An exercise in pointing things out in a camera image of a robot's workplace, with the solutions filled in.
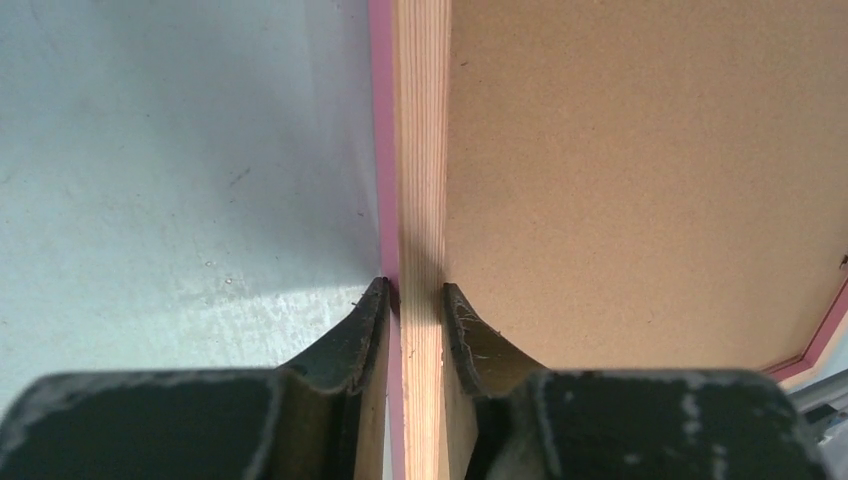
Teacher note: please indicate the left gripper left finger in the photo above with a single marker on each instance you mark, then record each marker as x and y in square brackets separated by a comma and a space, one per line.
[320, 415]

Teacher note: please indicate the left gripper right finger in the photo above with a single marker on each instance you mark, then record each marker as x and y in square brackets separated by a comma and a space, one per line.
[509, 417]

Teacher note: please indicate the aluminium frame rails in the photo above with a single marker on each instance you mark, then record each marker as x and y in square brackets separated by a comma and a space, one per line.
[825, 410]

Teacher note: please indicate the brown backing board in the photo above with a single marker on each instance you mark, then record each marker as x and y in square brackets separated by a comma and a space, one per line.
[649, 183]

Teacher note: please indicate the pink wooden picture frame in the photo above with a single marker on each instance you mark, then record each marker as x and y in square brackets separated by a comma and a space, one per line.
[421, 48]

